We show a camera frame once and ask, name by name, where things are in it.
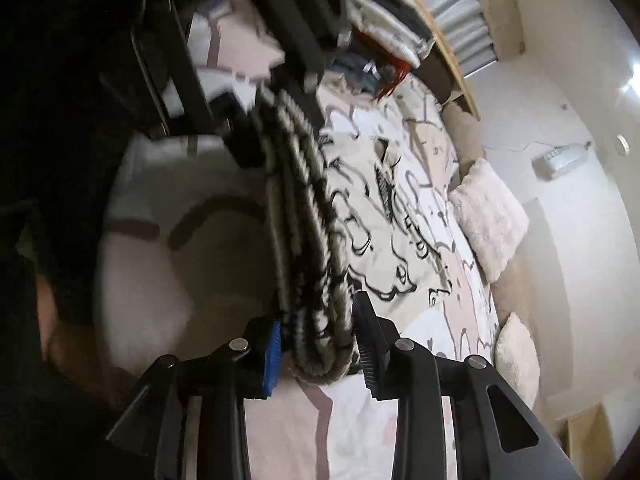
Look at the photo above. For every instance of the wooden bed shelf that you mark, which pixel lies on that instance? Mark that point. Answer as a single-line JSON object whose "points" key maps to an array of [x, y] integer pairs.
{"points": [[461, 92]]}

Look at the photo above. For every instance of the beige graffiti print pants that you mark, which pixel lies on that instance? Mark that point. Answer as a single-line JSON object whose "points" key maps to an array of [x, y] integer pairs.
{"points": [[351, 208]]}

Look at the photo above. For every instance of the white headboard panel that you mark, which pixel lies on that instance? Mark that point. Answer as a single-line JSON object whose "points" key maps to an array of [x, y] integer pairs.
{"points": [[551, 313]]}

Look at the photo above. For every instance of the cream wall niche shelf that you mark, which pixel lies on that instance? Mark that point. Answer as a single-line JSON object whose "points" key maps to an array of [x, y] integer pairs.
{"points": [[587, 441]]}

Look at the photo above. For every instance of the person right hand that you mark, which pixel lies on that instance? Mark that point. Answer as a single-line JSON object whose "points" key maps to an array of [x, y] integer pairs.
{"points": [[74, 351]]}

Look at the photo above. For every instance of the fluffy white pillow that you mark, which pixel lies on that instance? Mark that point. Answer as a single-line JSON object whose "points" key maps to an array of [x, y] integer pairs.
{"points": [[516, 359], [490, 216]]}

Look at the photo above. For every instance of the stack of folded clothes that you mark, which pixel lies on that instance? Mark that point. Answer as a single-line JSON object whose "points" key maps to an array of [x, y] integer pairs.
{"points": [[387, 40]]}

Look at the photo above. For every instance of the ceiling lamp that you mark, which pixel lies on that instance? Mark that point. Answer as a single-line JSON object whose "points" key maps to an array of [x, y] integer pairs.
{"points": [[621, 145]]}

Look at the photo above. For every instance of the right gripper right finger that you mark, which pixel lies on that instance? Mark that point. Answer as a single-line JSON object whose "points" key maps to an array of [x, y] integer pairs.
{"points": [[496, 436]]}

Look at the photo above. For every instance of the beige long bolster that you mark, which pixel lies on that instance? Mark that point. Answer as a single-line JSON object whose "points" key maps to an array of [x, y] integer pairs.
{"points": [[513, 292]]}

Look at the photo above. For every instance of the right fluffy white pillow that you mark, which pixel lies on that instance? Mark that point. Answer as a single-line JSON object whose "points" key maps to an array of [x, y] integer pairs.
{"points": [[516, 359]]}

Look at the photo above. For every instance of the grey curtain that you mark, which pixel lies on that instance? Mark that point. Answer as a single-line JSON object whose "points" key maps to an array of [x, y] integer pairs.
{"points": [[466, 30]]}

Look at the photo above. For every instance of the bear pattern bed cover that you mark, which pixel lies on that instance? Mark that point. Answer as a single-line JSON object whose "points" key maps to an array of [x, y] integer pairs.
{"points": [[211, 266]]}

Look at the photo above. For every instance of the left fluffy white pillow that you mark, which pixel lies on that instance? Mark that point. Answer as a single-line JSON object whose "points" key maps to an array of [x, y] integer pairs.
{"points": [[490, 216]]}

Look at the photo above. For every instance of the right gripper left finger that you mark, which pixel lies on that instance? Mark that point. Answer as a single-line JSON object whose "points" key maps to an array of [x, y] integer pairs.
{"points": [[188, 417]]}

